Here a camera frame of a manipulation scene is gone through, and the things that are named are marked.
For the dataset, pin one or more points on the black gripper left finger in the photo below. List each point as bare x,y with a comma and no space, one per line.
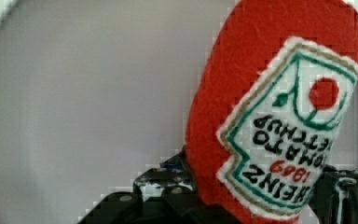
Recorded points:
167,194

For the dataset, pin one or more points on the grey round plate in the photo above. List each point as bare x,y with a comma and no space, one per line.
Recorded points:
92,94

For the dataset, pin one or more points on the red plush ketchup bottle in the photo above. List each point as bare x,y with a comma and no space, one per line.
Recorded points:
270,104

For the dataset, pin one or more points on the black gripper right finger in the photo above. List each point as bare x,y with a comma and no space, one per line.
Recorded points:
335,198

